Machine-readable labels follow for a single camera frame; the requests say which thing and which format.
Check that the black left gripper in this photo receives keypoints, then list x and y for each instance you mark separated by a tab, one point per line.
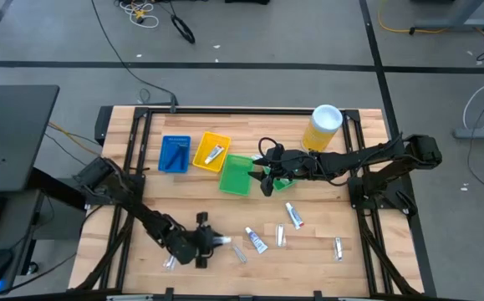
191	244

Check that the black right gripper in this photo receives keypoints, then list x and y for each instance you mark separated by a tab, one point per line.
291	165

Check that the small white toothpaste tube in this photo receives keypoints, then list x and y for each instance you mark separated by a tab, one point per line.
226	239
294	215
213	154

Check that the small blue toothpaste tube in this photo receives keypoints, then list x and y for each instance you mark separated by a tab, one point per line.
256	240

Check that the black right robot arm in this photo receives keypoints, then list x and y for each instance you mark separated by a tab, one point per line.
363	156

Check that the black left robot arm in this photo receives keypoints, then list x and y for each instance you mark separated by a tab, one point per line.
141	211

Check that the green plastic basket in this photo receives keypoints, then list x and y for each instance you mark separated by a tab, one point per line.
285	185
236	174

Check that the yellow plastic basket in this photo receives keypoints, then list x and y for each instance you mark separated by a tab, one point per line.
202	161

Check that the yellow wipes canister white lid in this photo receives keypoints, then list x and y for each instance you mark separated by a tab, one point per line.
319	134

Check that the blue plastic basket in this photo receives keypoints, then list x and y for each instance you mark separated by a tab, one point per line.
166	146

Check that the dark grey computer desk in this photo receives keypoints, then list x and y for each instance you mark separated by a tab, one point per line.
11	251

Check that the grey desk foot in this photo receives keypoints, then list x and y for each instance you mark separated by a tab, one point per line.
480	133

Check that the black flat desk panel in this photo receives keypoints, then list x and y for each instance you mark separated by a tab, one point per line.
11	125

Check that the grey desk leg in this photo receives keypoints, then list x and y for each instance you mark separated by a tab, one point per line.
454	24

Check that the black aluminium table frame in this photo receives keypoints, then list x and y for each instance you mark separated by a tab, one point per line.
246	111

